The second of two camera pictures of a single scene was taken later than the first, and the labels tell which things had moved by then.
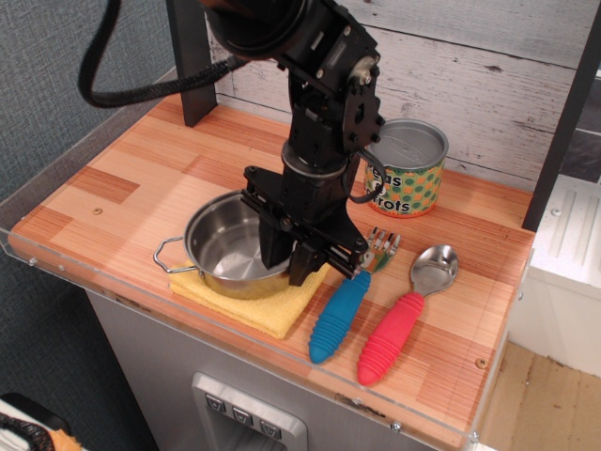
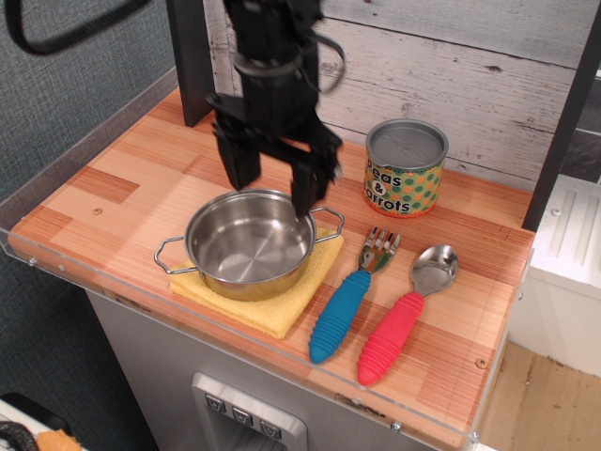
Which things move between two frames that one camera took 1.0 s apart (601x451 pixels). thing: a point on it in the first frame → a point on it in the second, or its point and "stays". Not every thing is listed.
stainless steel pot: (223, 241) stays
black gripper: (305, 216) → (278, 108)
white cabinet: (557, 307) stays
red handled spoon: (433, 268) stays
